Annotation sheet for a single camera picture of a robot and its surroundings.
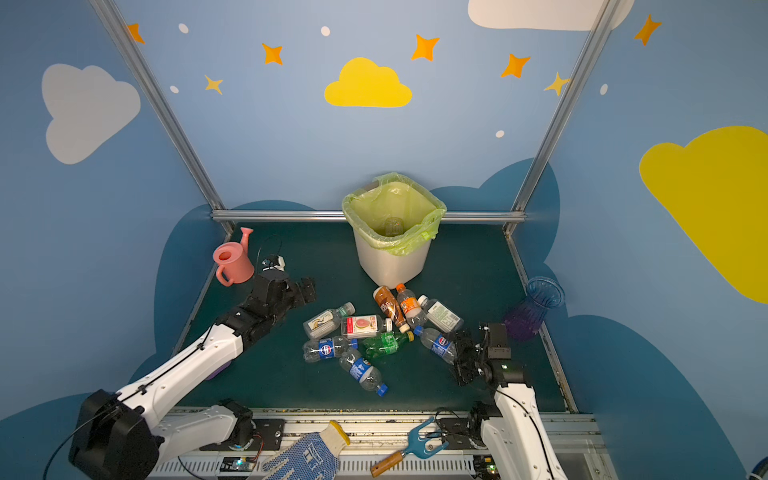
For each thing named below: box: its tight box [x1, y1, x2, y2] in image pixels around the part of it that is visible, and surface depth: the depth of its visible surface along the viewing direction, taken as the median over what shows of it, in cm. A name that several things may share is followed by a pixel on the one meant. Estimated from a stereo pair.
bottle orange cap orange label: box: [396, 283, 428, 328], surface depth 96 cm
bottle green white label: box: [418, 295, 464, 334], surface depth 95 cm
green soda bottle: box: [361, 332, 409, 359], surface depth 88 cm
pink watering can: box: [213, 227, 255, 287], surface depth 100 cm
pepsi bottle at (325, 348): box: [302, 335, 350, 363], surface depth 86 cm
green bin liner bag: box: [342, 172, 447, 255], surface depth 94 cm
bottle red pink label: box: [341, 315, 393, 339], surface depth 92 cm
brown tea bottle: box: [373, 285, 411, 333], surface depth 95 cm
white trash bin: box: [350, 216, 432, 289], surface depth 84 cm
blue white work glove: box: [261, 420, 351, 480], surface depth 72 cm
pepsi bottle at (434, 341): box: [413, 325, 458, 366], surface depth 88 cm
